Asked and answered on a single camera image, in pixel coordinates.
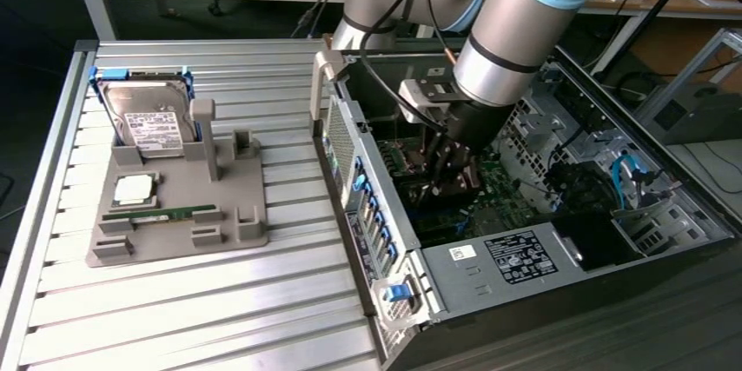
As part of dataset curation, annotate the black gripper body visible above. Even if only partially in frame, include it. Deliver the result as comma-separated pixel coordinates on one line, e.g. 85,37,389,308
425,99,518,172

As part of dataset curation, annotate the CPU socket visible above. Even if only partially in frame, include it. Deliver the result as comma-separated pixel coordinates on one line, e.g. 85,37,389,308
384,138,433,173

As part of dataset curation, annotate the green Dell motherboard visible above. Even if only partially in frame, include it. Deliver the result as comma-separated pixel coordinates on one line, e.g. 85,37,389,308
375,136,558,237

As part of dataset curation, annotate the silver chipset heatsink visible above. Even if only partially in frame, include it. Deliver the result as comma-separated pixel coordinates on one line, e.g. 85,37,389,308
475,209,507,234

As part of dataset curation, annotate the grey power supply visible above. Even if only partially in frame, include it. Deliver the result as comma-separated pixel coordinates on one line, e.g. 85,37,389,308
419,221,580,316

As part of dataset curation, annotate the black tripod pole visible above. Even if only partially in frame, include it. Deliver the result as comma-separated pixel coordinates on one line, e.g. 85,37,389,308
588,0,707,76

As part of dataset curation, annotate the open black PC case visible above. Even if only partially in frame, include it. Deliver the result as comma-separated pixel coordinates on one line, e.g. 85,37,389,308
312,38,740,371

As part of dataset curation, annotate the green RAM stick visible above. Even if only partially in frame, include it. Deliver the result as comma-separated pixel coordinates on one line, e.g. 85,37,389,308
101,204,219,222

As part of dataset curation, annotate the grey parts rack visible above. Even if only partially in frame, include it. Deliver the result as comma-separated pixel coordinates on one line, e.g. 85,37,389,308
85,98,271,268

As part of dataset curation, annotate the silver hard disk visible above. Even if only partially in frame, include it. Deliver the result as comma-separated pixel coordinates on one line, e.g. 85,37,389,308
101,79,192,159

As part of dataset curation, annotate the silver CPU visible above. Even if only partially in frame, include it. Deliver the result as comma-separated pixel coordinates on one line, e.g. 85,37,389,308
110,173,163,209

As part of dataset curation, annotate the blue disk carrier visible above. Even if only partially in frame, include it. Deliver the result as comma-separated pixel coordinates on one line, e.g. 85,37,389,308
85,65,197,146

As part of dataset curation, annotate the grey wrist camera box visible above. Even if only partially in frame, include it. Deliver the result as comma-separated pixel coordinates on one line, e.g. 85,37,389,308
397,78,465,125

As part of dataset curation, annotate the black power cable bundle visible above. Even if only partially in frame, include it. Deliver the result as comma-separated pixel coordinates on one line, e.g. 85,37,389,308
542,160,615,215

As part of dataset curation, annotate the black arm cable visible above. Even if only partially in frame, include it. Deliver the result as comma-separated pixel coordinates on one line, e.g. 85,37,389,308
288,0,464,134

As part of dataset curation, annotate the blue data wire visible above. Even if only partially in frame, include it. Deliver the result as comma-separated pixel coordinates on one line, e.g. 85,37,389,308
610,151,650,212

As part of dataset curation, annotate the aluminium profile frame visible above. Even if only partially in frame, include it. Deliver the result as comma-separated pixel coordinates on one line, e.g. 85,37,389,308
634,27,742,146

